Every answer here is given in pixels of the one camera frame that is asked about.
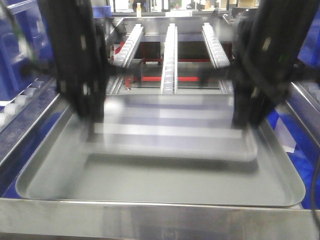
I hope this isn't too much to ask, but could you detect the blue plastic box left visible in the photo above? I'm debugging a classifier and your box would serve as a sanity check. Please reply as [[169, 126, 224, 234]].
[[0, 0, 53, 102]]

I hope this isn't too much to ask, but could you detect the middle white roller rail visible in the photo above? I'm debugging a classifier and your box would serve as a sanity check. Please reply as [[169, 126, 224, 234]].
[[160, 23, 178, 95]]

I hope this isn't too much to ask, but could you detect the small silver metal tray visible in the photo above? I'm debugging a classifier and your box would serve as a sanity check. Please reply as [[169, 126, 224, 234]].
[[86, 94, 258, 163]]

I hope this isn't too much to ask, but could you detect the white paper label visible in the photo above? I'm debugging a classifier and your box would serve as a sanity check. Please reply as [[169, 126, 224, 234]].
[[274, 118, 297, 153]]

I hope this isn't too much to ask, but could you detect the red metal cart frame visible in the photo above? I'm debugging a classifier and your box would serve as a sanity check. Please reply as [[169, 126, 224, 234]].
[[123, 58, 212, 91]]

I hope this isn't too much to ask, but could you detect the blue plastic box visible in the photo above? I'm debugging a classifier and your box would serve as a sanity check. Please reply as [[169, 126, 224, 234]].
[[298, 10, 320, 70], [0, 0, 53, 102]]

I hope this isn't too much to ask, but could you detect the orange capped bottle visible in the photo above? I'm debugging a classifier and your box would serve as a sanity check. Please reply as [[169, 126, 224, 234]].
[[136, 2, 142, 18]]

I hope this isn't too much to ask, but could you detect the large grey serving tray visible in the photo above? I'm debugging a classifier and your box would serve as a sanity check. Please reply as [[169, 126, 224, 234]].
[[15, 109, 306, 207]]

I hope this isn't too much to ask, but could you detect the distant blue crate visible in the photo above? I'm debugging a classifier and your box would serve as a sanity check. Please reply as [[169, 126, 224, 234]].
[[92, 5, 112, 18]]

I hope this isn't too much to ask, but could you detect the blue bin below right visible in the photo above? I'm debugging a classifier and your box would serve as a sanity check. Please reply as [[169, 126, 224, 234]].
[[267, 110, 320, 209]]

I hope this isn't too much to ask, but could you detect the far left roller rail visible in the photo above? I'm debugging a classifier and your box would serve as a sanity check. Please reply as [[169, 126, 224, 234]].
[[0, 76, 53, 131]]

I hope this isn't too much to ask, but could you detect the stainless steel front bar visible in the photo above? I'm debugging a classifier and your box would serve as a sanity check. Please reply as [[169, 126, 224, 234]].
[[0, 198, 320, 240]]

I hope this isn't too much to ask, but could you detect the blue plastic box right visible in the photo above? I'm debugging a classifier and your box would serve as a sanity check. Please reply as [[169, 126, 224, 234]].
[[298, 10, 320, 70]]

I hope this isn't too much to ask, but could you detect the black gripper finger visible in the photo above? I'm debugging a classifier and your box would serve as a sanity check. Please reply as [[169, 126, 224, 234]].
[[37, 0, 106, 122], [230, 0, 318, 128]]

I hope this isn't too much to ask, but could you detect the right white roller rail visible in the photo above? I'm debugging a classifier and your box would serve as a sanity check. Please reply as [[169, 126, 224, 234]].
[[202, 22, 230, 69]]

